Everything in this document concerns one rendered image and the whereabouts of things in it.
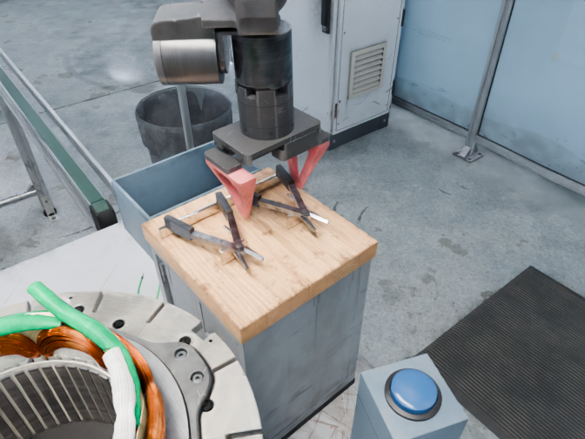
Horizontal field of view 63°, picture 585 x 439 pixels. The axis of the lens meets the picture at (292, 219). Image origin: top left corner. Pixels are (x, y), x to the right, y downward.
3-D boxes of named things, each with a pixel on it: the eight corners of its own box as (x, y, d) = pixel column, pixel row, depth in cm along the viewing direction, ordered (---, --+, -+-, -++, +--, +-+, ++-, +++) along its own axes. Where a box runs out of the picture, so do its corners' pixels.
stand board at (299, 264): (144, 239, 57) (140, 223, 56) (269, 180, 67) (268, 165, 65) (241, 346, 46) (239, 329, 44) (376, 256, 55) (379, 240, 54)
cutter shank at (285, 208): (258, 205, 56) (258, 201, 55) (261, 201, 56) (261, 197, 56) (305, 219, 54) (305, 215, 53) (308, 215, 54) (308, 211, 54)
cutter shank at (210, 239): (191, 238, 51) (190, 233, 51) (195, 234, 52) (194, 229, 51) (239, 255, 49) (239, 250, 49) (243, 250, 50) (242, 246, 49)
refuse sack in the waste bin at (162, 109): (136, 172, 217) (117, 101, 195) (210, 145, 235) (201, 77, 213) (175, 215, 193) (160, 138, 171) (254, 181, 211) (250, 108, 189)
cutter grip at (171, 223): (164, 227, 53) (162, 217, 52) (170, 224, 54) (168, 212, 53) (191, 241, 51) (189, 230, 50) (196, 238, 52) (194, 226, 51)
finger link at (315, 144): (250, 191, 59) (243, 123, 53) (293, 169, 63) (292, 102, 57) (285, 217, 55) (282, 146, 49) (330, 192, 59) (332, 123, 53)
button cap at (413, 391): (403, 420, 41) (405, 414, 40) (382, 380, 43) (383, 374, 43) (445, 407, 41) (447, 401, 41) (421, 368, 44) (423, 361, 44)
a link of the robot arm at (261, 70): (292, 24, 42) (291, 5, 46) (212, 27, 42) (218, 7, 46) (293, 98, 46) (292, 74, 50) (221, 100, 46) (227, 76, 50)
